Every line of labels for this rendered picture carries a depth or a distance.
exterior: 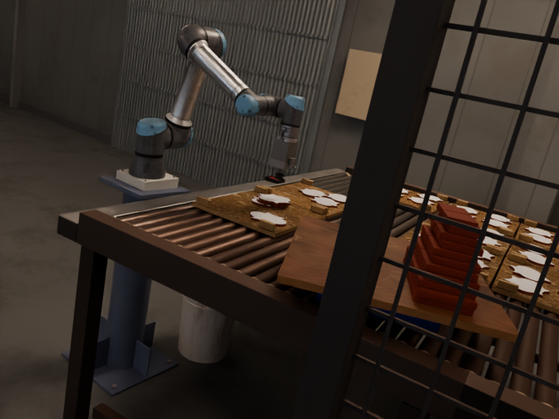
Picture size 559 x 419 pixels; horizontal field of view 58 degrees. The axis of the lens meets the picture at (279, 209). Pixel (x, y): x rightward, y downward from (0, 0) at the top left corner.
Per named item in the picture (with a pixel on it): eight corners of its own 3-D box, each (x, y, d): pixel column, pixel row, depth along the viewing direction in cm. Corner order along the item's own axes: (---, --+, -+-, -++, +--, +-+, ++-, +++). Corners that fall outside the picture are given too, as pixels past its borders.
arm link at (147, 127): (127, 149, 209) (131, 116, 205) (151, 146, 220) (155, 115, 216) (149, 156, 204) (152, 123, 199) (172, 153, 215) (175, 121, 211)
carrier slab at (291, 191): (254, 193, 216) (255, 189, 216) (299, 184, 251) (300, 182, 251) (327, 219, 201) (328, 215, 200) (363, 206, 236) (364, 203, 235)
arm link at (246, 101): (172, 13, 186) (259, 99, 173) (191, 17, 195) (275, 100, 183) (158, 40, 192) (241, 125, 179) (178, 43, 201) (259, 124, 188)
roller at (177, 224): (119, 244, 146) (121, 228, 144) (358, 183, 314) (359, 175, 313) (131, 249, 143) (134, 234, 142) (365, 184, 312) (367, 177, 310)
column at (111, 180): (61, 355, 233) (79, 173, 210) (128, 330, 263) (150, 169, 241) (111, 396, 213) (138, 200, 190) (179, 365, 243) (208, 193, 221)
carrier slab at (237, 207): (191, 205, 180) (192, 201, 180) (253, 193, 216) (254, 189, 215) (274, 238, 165) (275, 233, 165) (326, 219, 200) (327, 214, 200)
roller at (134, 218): (95, 233, 150) (96, 217, 149) (343, 178, 318) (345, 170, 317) (106, 239, 148) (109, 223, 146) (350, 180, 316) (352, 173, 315)
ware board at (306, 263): (275, 282, 105) (277, 274, 105) (300, 220, 153) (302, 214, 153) (518, 343, 101) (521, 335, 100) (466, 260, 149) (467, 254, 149)
